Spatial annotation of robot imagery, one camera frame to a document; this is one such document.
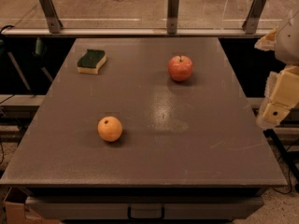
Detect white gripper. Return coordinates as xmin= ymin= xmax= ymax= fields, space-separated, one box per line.
xmin=254 ymin=10 xmax=299 ymax=130

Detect middle metal bracket post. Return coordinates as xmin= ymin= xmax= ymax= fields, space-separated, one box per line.
xmin=166 ymin=0 xmax=179 ymax=34

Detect grey table drawer with handle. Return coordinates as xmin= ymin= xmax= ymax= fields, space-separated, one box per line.
xmin=26 ymin=197 xmax=263 ymax=221

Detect metal rail behind table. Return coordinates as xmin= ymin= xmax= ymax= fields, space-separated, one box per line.
xmin=2 ymin=28 xmax=270 ymax=37

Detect red apple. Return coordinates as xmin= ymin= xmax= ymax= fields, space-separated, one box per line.
xmin=168 ymin=55 xmax=193 ymax=82

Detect left metal bracket post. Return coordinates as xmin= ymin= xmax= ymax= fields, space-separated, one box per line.
xmin=38 ymin=0 xmax=63 ymax=34

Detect green yellow sponge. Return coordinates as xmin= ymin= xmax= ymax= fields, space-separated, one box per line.
xmin=77 ymin=49 xmax=107 ymax=75

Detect orange fruit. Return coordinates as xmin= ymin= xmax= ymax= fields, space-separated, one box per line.
xmin=97 ymin=117 xmax=122 ymax=142

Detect metal bracket post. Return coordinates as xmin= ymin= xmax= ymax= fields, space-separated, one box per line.
xmin=242 ymin=0 xmax=267 ymax=35
xmin=166 ymin=0 xmax=179 ymax=34
xmin=38 ymin=0 xmax=63 ymax=34

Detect cardboard box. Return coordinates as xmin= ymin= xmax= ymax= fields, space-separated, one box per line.
xmin=4 ymin=188 xmax=61 ymax=224

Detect black cable on floor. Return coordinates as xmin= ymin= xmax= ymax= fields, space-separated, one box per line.
xmin=264 ymin=129 xmax=299 ymax=195

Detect right metal bracket post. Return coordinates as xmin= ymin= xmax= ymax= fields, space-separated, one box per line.
xmin=242 ymin=0 xmax=267 ymax=35

